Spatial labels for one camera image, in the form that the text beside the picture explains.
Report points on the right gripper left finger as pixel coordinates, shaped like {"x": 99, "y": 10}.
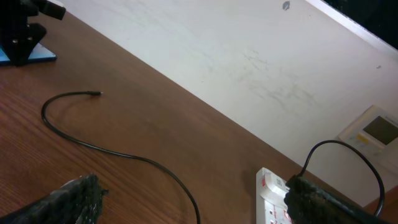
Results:
{"x": 79, "y": 201}

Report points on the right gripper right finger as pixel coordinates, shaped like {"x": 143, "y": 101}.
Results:
{"x": 309, "y": 204}

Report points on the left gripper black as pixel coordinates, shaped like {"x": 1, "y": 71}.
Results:
{"x": 18, "y": 36}

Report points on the blue Samsung Galaxy smartphone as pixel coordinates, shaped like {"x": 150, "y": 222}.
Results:
{"x": 39, "y": 54}

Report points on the white charger adapter plug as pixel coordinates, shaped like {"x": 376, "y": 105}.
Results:
{"x": 272, "y": 188}

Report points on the white power strip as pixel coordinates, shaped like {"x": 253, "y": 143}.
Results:
{"x": 266, "y": 212}

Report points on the white wall thermostat panel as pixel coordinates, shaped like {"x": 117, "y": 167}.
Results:
{"x": 374, "y": 133}

